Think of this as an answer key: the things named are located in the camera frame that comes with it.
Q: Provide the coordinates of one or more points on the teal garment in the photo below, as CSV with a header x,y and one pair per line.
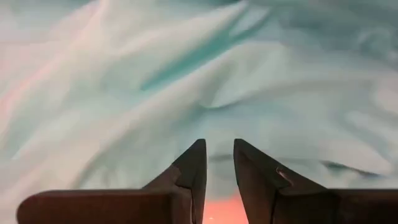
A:
x,y
199,77

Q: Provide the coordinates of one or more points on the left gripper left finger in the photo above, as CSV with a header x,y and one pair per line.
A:
x,y
155,205

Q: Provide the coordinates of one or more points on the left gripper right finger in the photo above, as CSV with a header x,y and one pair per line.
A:
x,y
295,205

